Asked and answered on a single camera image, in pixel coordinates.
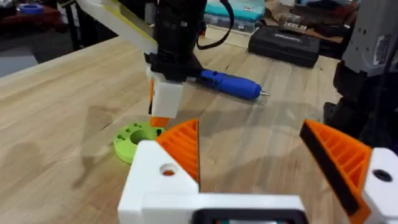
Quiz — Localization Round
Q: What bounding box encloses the green disc with holes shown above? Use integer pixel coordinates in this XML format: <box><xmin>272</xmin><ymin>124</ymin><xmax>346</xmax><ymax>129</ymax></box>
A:
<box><xmin>113</xmin><ymin>121</ymin><xmax>166</xmax><ymax>165</ymax></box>

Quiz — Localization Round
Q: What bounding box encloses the brown cardboard heap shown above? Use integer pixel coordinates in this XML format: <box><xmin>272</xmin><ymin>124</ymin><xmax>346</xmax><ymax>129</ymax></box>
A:
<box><xmin>264</xmin><ymin>0</ymin><xmax>358</xmax><ymax>43</ymax></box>

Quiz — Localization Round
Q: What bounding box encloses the blue electric screwdriver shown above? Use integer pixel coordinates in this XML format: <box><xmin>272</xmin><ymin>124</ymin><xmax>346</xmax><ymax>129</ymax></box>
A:
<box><xmin>198</xmin><ymin>68</ymin><xmax>271</xmax><ymax>101</ymax></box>

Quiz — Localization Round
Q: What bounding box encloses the blue tape roll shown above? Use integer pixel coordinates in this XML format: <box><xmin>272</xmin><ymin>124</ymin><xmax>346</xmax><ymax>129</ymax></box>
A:
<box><xmin>17</xmin><ymin>2</ymin><xmax>45</xmax><ymax>16</ymax></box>

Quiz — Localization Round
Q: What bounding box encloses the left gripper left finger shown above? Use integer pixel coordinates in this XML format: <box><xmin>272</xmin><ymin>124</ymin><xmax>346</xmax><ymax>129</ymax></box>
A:
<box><xmin>117</xmin><ymin>119</ymin><xmax>200</xmax><ymax>224</ymax></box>

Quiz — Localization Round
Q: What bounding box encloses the black tool case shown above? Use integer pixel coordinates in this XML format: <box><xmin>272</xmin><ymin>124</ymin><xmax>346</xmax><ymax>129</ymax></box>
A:
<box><xmin>248</xmin><ymin>26</ymin><xmax>322</xmax><ymax>69</ymax></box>

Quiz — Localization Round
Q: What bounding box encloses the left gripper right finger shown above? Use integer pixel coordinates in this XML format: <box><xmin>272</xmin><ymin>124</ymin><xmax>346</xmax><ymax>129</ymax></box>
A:
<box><xmin>298</xmin><ymin>119</ymin><xmax>398</xmax><ymax>224</ymax></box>

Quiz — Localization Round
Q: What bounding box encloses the teal plastic box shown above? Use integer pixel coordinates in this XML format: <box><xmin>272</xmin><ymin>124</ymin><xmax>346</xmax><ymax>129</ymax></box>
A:
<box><xmin>204</xmin><ymin>0</ymin><xmax>266</xmax><ymax>22</ymax></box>

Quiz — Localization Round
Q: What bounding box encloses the clear plastic box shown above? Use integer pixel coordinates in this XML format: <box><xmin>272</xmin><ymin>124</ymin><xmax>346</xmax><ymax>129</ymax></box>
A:
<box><xmin>203</xmin><ymin>13</ymin><xmax>256</xmax><ymax>34</ymax></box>

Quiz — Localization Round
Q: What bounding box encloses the black cable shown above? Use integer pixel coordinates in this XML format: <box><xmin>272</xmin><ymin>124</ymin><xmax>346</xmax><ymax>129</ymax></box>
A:
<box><xmin>196</xmin><ymin>0</ymin><xmax>235</xmax><ymax>51</ymax></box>

